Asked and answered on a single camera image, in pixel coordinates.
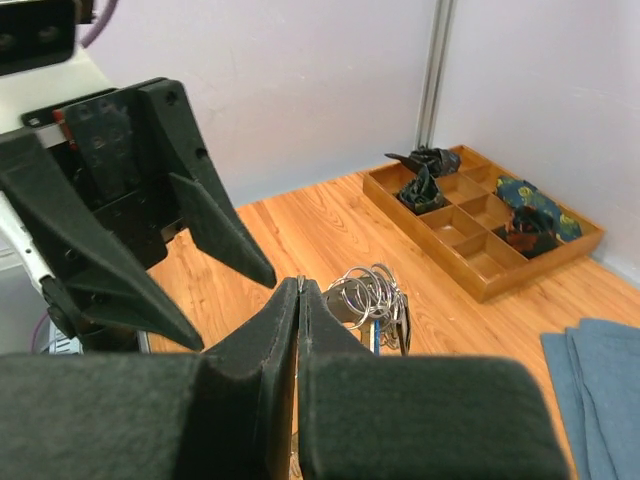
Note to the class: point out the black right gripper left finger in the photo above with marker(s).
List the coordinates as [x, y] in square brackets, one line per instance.
[222, 414]

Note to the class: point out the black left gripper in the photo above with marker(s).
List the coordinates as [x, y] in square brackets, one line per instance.
[96, 289]

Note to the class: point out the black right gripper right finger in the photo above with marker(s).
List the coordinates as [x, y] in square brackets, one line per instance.
[363, 416]

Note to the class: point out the metal disc with keyrings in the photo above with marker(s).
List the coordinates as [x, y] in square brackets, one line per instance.
[368, 301]

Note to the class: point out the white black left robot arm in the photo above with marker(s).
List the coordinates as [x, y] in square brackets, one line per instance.
[31, 90]

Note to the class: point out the wooden compartment tray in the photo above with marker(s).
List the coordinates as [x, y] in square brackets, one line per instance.
[462, 236]

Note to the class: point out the dark rolled cloth middle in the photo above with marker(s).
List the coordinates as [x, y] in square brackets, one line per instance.
[422, 194]

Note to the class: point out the dark rolled cloth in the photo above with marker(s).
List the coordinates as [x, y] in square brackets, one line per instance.
[422, 194]
[439, 162]
[529, 231]

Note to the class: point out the folded blue cloth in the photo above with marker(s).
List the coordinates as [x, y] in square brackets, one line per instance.
[594, 368]

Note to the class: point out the dark rolled cloth right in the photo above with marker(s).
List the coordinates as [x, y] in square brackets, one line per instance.
[529, 231]

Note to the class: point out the dark rolled cloth left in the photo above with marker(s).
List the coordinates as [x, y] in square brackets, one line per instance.
[439, 162]

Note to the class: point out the blue yellow patterned cloth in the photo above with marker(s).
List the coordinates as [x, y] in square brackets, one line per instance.
[518, 193]

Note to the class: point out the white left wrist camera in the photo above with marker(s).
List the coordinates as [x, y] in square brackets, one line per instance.
[37, 34]

